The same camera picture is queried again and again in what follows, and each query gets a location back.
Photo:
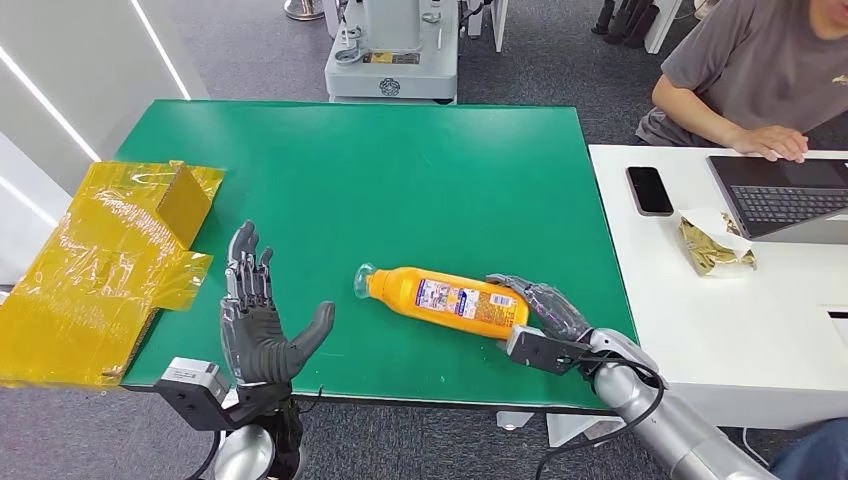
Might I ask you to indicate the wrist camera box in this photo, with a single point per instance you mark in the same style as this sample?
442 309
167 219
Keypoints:
192 397
540 351

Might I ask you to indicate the gold snack packet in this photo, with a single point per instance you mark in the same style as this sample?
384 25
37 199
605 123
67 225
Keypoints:
705 255

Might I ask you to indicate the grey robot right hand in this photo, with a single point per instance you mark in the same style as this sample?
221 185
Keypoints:
553 311

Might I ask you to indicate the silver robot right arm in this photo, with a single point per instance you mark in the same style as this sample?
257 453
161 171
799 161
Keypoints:
662 430

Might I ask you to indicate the chrome round stand base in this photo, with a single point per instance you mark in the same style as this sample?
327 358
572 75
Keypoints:
303 10

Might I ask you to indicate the black chair legs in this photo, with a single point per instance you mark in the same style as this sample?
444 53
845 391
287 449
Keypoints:
626 20

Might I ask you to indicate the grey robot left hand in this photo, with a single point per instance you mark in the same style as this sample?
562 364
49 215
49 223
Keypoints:
255 338

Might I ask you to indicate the black smartphone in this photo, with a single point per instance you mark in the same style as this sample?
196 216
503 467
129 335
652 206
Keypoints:
649 191

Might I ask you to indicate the person's blue trouser leg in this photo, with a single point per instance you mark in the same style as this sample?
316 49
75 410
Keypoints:
815 457

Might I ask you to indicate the white table foot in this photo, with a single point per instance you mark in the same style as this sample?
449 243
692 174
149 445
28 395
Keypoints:
513 421
576 430

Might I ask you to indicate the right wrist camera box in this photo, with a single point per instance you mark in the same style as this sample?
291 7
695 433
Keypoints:
540 351

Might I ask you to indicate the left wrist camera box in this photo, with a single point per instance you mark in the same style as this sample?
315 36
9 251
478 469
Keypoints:
192 397

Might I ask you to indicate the person's right hand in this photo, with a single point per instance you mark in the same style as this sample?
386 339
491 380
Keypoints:
768 140

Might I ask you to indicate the yellow taped cardboard box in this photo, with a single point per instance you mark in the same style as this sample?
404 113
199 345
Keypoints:
99 265

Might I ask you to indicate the grey machine base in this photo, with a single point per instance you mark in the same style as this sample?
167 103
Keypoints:
391 73

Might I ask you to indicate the person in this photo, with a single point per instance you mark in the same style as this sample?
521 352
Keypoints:
748 66

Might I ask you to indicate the person's right forearm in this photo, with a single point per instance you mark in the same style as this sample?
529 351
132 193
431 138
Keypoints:
689 116

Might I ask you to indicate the dark grey laptop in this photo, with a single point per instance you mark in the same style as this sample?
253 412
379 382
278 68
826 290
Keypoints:
782 199

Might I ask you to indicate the white furniture panel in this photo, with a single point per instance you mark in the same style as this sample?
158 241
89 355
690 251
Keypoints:
499 23
662 23

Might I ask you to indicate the orange plastic bottle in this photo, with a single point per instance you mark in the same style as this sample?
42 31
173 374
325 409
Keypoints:
397 291

